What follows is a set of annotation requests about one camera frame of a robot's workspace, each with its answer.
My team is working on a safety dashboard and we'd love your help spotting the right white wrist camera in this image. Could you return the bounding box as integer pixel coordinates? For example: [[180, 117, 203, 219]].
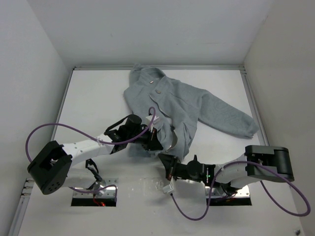
[[162, 181, 174, 194]]

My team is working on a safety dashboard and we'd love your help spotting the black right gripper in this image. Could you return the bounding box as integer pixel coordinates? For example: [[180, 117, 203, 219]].
[[158, 153, 203, 183]]

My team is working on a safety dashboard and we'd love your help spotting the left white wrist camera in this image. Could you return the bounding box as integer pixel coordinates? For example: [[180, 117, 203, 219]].
[[144, 115, 160, 126]]

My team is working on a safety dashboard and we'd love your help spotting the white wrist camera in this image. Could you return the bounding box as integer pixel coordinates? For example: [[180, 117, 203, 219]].
[[144, 115, 160, 126], [162, 181, 174, 194]]

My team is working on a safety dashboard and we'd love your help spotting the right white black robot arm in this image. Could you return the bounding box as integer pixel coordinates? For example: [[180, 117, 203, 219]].
[[158, 145, 294, 194]]

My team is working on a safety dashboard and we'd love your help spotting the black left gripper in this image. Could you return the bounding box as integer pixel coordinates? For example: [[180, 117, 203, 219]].
[[127, 124, 162, 150]]

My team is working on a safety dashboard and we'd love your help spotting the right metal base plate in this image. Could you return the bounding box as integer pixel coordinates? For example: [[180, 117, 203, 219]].
[[201, 180, 250, 199]]

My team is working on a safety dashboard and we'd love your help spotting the grey zip-up jacket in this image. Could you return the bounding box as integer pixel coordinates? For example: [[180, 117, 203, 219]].
[[124, 64, 259, 160]]

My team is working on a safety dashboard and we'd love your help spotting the metal base plate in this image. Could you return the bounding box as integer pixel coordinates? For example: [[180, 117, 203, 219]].
[[201, 180, 250, 199], [73, 178, 119, 199]]

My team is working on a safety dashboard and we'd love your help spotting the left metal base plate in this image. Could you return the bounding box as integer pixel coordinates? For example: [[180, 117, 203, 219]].
[[73, 178, 119, 199]]

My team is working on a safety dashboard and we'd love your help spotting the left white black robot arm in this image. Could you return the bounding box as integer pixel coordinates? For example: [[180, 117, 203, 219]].
[[27, 114, 163, 195]]

